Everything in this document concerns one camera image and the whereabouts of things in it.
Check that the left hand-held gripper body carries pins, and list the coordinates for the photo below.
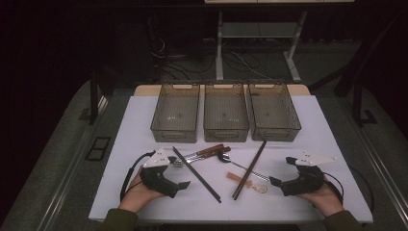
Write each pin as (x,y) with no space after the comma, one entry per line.
(158,181)

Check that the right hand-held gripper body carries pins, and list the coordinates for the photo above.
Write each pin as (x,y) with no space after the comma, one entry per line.
(304,183)

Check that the black chopstick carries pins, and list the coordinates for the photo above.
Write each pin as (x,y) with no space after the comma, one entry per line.
(195,174)
(198,174)

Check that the brown translucent plastic bin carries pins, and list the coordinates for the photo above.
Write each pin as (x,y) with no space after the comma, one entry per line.
(175,112)
(272,110)
(226,112)

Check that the metal spoon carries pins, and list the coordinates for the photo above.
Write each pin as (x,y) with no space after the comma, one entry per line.
(224,157)

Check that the person's left hand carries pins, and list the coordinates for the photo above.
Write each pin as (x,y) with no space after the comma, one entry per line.
(138,195)

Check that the person's right hand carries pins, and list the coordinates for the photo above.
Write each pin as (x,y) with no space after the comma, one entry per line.
(324,200)

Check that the white table cover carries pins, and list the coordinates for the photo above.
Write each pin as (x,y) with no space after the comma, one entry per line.
(208,208)

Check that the black metal stand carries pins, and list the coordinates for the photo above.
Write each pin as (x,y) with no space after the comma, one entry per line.
(93,102)
(357,102)

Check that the black rectangular floor frame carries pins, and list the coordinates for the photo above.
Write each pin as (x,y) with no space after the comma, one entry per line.
(93,149)

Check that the grey metal desk frame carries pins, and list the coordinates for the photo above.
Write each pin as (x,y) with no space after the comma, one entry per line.
(219,48)

